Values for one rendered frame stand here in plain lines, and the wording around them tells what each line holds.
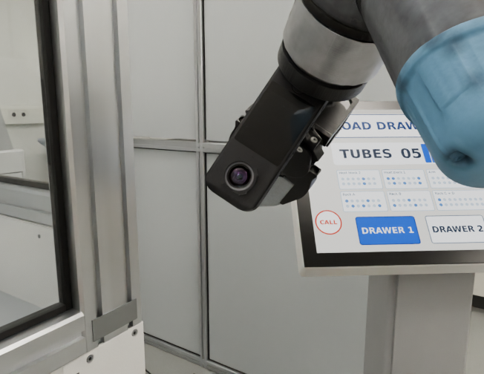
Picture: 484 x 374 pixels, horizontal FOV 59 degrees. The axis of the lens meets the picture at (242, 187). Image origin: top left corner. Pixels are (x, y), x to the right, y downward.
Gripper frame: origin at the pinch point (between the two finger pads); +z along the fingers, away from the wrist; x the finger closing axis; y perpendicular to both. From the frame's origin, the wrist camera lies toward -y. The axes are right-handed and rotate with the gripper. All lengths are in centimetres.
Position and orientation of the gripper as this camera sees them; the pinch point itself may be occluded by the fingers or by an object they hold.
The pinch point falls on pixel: (251, 201)
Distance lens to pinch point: 47.4
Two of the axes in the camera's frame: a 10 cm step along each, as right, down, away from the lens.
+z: -2.1, 5.0, 8.4
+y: 5.6, -6.4, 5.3
